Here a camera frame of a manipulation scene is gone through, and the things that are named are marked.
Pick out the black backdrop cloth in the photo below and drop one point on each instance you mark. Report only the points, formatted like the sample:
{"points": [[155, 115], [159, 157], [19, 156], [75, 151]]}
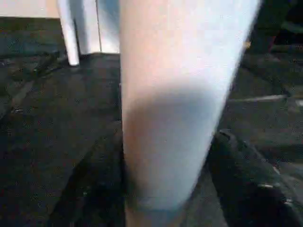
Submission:
{"points": [[284, 23]]}

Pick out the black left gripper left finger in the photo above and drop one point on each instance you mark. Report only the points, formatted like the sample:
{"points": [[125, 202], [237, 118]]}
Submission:
{"points": [[94, 189]]}

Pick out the white cabinet with glass doors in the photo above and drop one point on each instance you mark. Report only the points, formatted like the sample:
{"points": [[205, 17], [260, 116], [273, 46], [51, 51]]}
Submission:
{"points": [[109, 23]]}

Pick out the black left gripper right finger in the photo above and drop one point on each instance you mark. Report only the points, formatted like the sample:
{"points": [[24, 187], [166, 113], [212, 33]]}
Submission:
{"points": [[248, 184]]}

